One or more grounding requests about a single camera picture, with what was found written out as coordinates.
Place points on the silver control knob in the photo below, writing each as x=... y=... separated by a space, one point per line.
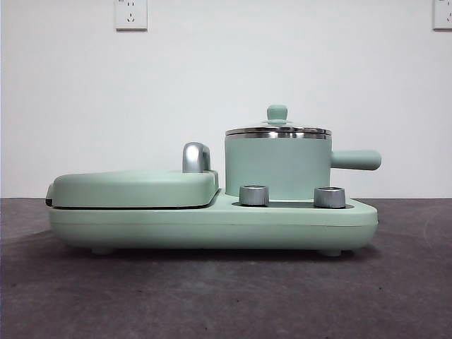
x=253 y=195
x=329 y=197

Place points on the glass lid with green knob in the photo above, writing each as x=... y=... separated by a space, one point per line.
x=278 y=113

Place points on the white wall socket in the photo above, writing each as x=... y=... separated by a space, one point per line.
x=131 y=16
x=444 y=14

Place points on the green breakfast machine base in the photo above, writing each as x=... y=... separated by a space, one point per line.
x=212 y=226

